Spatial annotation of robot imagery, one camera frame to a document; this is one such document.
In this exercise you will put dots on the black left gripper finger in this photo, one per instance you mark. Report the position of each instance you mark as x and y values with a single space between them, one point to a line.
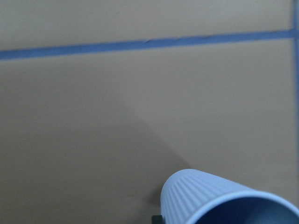
157 219

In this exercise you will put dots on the blue ribbed cup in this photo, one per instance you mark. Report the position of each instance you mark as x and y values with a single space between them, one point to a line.
191 196

